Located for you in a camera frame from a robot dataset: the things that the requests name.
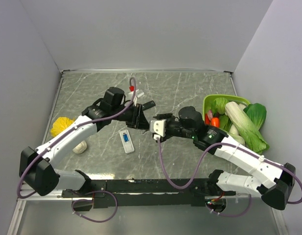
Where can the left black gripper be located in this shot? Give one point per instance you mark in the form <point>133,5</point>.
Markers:
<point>138,120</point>

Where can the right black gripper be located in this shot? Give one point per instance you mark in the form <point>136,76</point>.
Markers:
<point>165,116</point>

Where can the blue battery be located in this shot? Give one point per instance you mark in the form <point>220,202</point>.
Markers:
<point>126,137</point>

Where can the white remote control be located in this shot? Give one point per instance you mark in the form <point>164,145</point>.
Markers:
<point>127,146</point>

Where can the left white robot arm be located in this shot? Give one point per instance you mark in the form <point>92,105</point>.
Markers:
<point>37,166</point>

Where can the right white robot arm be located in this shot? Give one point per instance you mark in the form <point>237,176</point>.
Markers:
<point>270,181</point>

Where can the pink radish toy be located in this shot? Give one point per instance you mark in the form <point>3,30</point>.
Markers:
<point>210,114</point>

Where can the green plastic basket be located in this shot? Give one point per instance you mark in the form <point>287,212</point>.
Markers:
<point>225,122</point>

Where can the orange carrot toy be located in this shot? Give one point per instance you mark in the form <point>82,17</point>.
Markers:
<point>215,122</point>

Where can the green cabbage toy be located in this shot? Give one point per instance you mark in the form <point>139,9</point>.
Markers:
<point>218,105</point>

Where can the small bok choy toy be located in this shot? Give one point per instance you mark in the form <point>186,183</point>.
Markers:
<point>233,132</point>

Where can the yellow cabbage toy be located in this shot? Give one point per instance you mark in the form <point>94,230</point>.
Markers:
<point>61,124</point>

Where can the large bok choy toy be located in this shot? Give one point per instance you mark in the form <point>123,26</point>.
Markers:
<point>246,129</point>

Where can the black mounting base plate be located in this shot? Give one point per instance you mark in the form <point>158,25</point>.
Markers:
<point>146,192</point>

